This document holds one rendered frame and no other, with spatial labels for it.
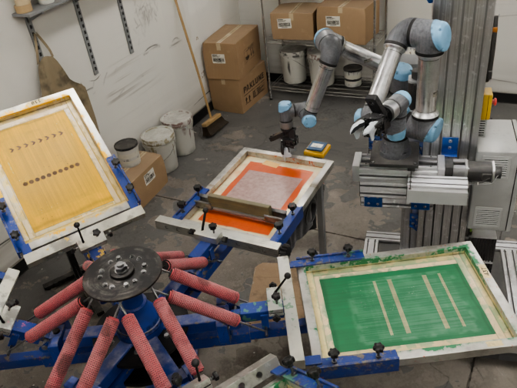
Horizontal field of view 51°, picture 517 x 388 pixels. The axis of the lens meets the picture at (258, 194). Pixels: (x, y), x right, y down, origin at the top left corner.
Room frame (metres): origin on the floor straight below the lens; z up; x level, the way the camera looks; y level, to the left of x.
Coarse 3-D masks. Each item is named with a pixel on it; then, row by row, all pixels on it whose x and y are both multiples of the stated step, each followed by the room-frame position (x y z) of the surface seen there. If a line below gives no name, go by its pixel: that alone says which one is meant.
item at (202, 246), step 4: (200, 244) 1.99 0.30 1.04; (204, 244) 1.98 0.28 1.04; (208, 244) 1.98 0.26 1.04; (212, 244) 1.99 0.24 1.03; (196, 248) 1.96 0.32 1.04; (200, 248) 1.96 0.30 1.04; (204, 248) 1.96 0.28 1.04; (208, 248) 1.96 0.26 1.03; (192, 252) 1.94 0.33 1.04; (196, 252) 1.93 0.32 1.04; (200, 252) 1.93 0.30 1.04; (204, 252) 1.93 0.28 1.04; (208, 252) 1.96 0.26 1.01; (188, 256) 1.91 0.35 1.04; (192, 256) 1.91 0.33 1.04; (196, 256) 1.90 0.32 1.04; (200, 256) 1.90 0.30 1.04; (204, 256) 1.92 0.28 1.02
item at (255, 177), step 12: (252, 168) 2.74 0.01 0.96; (264, 168) 2.72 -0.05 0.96; (276, 168) 2.71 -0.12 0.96; (240, 180) 2.63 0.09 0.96; (252, 180) 2.61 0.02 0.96; (264, 180) 2.59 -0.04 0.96; (228, 192) 2.52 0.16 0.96; (240, 192) 2.50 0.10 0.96; (252, 192) 2.48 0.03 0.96; (216, 216) 2.31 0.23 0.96; (228, 216) 2.29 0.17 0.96; (240, 216) 2.28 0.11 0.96
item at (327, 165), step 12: (240, 156) 2.84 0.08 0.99; (252, 156) 2.87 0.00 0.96; (264, 156) 2.83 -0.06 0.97; (276, 156) 2.79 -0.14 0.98; (300, 156) 2.74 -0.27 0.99; (228, 168) 2.72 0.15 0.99; (324, 168) 2.58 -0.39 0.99; (216, 180) 2.60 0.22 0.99; (324, 180) 2.51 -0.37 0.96; (312, 192) 2.37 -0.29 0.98; (300, 204) 2.27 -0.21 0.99
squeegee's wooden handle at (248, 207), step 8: (208, 200) 2.36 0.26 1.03; (216, 200) 2.33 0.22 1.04; (224, 200) 2.31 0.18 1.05; (232, 200) 2.28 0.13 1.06; (240, 200) 2.27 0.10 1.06; (224, 208) 2.31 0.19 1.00; (232, 208) 2.28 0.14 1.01; (240, 208) 2.26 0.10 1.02; (248, 208) 2.23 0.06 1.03; (256, 208) 2.21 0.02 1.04; (264, 208) 2.19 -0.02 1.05; (264, 216) 2.19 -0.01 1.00
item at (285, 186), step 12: (288, 168) 2.69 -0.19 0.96; (276, 180) 2.58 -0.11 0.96; (288, 180) 2.56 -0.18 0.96; (300, 180) 2.54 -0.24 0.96; (264, 192) 2.47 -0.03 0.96; (276, 192) 2.45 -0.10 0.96; (288, 192) 2.44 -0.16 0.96; (276, 204) 2.35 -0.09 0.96; (288, 204) 2.33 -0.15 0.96; (240, 228) 2.18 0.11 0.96; (252, 228) 2.17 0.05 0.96; (264, 228) 2.16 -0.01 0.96
